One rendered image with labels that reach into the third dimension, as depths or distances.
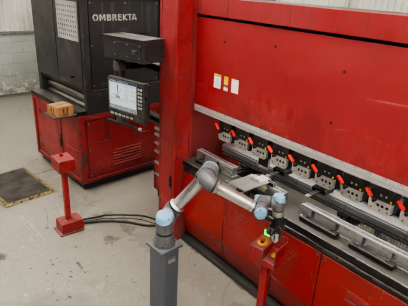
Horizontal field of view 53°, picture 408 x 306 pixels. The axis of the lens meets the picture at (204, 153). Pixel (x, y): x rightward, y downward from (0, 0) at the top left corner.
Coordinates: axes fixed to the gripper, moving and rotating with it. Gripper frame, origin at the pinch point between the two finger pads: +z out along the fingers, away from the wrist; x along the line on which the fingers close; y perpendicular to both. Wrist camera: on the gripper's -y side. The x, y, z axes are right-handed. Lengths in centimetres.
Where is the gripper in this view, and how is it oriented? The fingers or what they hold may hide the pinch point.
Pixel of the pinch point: (274, 241)
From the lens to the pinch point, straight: 284.1
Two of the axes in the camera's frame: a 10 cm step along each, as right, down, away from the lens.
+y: 6.5, -3.4, 6.8
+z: 0.1, 9.0, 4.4
